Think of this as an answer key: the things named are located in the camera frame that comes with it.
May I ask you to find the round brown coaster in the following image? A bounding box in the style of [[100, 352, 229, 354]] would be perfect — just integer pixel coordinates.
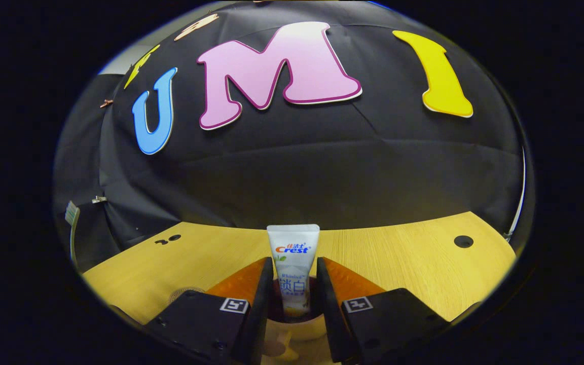
[[169, 286, 206, 305]]

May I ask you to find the pale green toothbrush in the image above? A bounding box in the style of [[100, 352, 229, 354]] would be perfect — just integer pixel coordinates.
[[64, 200, 81, 272]]

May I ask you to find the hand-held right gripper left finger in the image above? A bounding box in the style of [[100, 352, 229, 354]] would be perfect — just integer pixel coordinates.
[[142, 257, 275, 365]]

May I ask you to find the wooden desktop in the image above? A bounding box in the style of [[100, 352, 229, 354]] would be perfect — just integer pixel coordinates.
[[82, 211, 518, 365]]

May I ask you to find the white toothpaste tube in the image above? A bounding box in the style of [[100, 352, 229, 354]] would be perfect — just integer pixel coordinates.
[[266, 224, 320, 318]]

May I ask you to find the beige cup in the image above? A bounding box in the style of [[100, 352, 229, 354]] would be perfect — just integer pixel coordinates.
[[259, 276, 333, 363]]

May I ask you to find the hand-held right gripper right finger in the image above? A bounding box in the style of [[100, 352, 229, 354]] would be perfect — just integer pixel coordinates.
[[316, 257, 452, 365]]

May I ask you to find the white cable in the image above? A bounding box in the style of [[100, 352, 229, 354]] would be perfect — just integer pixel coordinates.
[[511, 147, 527, 235]]

